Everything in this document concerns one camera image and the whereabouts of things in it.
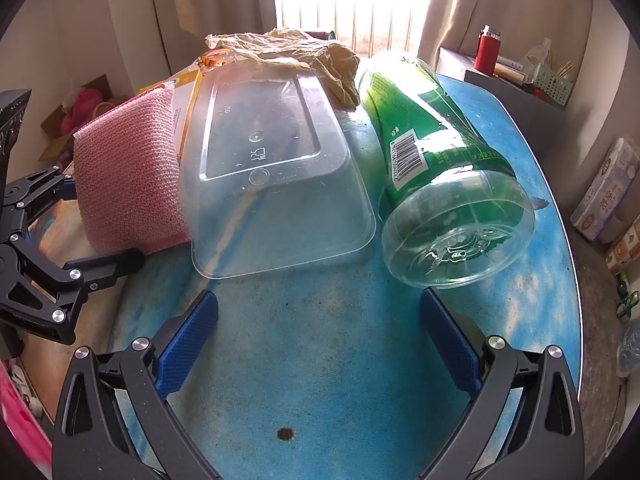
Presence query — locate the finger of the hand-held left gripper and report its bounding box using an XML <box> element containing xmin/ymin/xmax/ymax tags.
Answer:
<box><xmin>0</xmin><ymin>246</ymin><xmax>147</xmax><ymax>346</ymax></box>
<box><xmin>0</xmin><ymin>167</ymin><xmax>78</xmax><ymax>241</ymax></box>

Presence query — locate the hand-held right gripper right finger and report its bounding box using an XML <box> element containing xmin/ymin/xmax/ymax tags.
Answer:
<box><xmin>419</xmin><ymin>286</ymin><xmax>586</xmax><ymax>480</ymax></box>

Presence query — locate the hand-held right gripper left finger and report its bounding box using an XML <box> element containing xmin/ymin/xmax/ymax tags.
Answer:
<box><xmin>52</xmin><ymin>290</ymin><xmax>223</xmax><ymax>480</ymax></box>

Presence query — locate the pink knitted sponge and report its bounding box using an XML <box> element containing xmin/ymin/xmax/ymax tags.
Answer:
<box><xmin>72</xmin><ymin>85</ymin><xmax>193</xmax><ymax>256</ymax></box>

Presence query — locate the white yellow medicine box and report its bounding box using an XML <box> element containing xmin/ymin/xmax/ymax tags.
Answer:
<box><xmin>139</xmin><ymin>65</ymin><xmax>206</xmax><ymax>161</ymax></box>

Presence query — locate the clear plastic food container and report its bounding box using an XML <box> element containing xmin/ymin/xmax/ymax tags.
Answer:
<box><xmin>177</xmin><ymin>67</ymin><xmax>377</xmax><ymax>281</ymax></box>

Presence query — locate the green plastic bottle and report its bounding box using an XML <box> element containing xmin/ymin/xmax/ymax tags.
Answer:
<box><xmin>356</xmin><ymin>51</ymin><xmax>536</xmax><ymax>290</ymax></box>

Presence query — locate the orange printed packet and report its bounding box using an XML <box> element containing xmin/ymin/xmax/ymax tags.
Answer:
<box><xmin>197</xmin><ymin>50</ymin><xmax>237</xmax><ymax>69</ymax></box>

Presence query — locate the brown cardboard box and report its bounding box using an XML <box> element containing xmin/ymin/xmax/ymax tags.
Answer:
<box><xmin>40</xmin><ymin>74</ymin><xmax>126</xmax><ymax>162</ymax></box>

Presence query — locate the pink cloth bundle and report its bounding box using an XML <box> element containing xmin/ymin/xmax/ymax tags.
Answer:
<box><xmin>60</xmin><ymin>87</ymin><xmax>104</xmax><ymax>134</ymax></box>

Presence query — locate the person's pink fleece clothing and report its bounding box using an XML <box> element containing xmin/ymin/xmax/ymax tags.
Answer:
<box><xmin>0</xmin><ymin>362</ymin><xmax>53</xmax><ymax>467</ymax></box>

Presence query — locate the beige curtain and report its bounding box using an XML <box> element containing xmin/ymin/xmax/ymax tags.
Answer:
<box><xmin>102</xmin><ymin>0</ymin><xmax>279</xmax><ymax>92</ymax></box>
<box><xmin>417</xmin><ymin>0</ymin><xmax>501</xmax><ymax>76</ymax></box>

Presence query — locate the toilet paper pack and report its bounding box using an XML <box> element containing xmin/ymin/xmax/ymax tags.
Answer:
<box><xmin>570</xmin><ymin>137</ymin><xmax>640</xmax><ymax>243</ymax></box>

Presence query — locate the grey cabinet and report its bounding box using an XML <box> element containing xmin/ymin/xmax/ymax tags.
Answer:
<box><xmin>435</xmin><ymin>46</ymin><xmax>571</xmax><ymax>166</ymax></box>

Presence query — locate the small green plastic basket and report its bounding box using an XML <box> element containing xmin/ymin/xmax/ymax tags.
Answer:
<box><xmin>532</xmin><ymin>62</ymin><xmax>576</xmax><ymax>111</ymax></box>

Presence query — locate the red thermos flask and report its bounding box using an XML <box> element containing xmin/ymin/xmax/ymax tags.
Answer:
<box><xmin>474</xmin><ymin>25</ymin><xmax>502</xmax><ymax>76</ymax></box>

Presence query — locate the crumpled brown paper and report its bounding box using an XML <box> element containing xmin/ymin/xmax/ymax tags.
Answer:
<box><xmin>205</xmin><ymin>27</ymin><xmax>361</xmax><ymax>110</ymax></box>

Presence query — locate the bundle of wooden sticks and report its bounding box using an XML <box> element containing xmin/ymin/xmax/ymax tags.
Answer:
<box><xmin>547</xmin><ymin>50</ymin><xmax>576</xmax><ymax>79</ymax></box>

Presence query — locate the clear plastic bag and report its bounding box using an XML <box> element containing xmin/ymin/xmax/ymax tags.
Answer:
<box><xmin>520</xmin><ymin>37</ymin><xmax>553</xmax><ymax>69</ymax></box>

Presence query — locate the metal window railing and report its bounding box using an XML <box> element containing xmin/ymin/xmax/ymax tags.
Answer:
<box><xmin>277</xmin><ymin>0</ymin><xmax>426</xmax><ymax>59</ymax></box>

